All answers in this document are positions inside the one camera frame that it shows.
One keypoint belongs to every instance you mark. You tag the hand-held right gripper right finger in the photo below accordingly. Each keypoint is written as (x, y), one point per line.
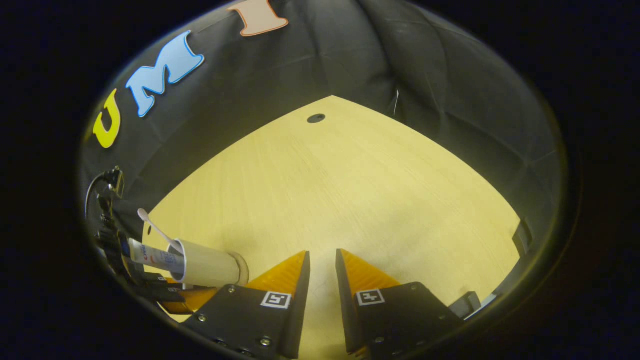
(345, 305)

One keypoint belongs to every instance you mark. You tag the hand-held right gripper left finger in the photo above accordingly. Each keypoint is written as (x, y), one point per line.
(299, 305)

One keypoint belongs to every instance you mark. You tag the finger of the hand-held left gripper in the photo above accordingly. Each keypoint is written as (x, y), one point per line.
(195, 299)
(155, 280)

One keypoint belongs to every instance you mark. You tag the white toothpaste tube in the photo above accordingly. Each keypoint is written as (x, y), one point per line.
(155, 257)

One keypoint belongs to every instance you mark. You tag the white toothbrush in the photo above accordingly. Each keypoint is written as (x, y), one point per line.
(143, 215)

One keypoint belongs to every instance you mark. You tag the dark rectangular block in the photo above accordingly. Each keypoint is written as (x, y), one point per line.
(522, 239)
(465, 304)

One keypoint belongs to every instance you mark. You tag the black desk grommet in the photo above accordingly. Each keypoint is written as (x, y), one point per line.
(316, 118)

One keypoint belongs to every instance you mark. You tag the black backdrop cloth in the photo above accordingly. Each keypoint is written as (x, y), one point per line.
(450, 100)

